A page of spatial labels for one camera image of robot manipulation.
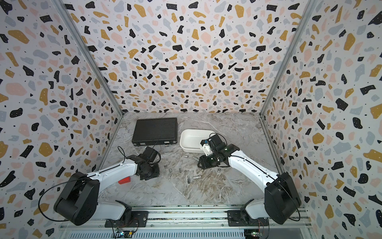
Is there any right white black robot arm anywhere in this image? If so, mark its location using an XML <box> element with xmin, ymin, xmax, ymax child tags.
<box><xmin>198</xmin><ymin>135</ymin><xmax>301</xmax><ymax>225</ymax></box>

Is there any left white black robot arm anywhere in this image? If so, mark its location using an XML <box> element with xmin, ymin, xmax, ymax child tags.
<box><xmin>54</xmin><ymin>146</ymin><xmax>161</xmax><ymax>227</ymax></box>

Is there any white plastic storage box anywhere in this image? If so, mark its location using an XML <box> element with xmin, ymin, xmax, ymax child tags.
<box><xmin>180</xmin><ymin>129</ymin><xmax>214</xmax><ymax>154</ymax></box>

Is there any red block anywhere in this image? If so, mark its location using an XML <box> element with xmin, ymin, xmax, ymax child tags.
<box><xmin>118</xmin><ymin>177</ymin><xmax>131</xmax><ymax>185</ymax></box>

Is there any black tool case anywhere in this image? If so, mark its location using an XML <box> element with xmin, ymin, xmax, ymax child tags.
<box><xmin>132</xmin><ymin>118</ymin><xmax>178</xmax><ymax>146</ymax></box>

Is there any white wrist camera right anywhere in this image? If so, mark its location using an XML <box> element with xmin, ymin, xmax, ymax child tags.
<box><xmin>201</xmin><ymin>139</ymin><xmax>212</xmax><ymax>156</ymax></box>

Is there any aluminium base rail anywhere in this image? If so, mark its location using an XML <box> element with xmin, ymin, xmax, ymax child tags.
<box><xmin>58</xmin><ymin>205</ymin><xmax>316</xmax><ymax>239</ymax></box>

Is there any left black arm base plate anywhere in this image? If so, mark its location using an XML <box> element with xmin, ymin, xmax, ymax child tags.
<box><xmin>104</xmin><ymin>211</ymin><xmax>149</xmax><ymax>228</ymax></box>

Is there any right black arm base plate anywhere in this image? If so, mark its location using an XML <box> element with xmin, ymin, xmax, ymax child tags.
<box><xmin>227</xmin><ymin>210</ymin><xmax>269</xmax><ymax>227</ymax></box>

